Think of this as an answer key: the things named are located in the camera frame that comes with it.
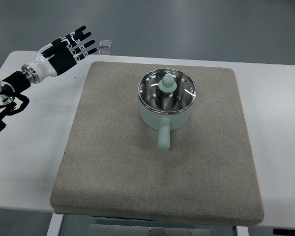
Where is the clear floor plate lower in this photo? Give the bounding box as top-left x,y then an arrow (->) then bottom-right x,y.
99,50 -> 112,56

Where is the grey metal table frame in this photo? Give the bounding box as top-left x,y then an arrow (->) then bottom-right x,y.
88,224 -> 212,236

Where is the beige fabric mat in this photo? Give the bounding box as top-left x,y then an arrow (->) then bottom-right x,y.
50,61 -> 265,227

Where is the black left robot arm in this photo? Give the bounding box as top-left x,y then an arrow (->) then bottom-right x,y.
0,70 -> 33,132

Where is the mint green saucepan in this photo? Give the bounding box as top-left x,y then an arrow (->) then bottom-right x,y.
139,102 -> 193,151

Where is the black object bottom right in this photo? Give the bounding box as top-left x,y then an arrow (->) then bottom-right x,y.
272,228 -> 295,236

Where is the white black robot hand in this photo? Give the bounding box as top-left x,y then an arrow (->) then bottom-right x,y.
21,26 -> 97,84

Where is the glass lid green knob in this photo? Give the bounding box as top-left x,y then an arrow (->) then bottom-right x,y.
138,68 -> 197,115

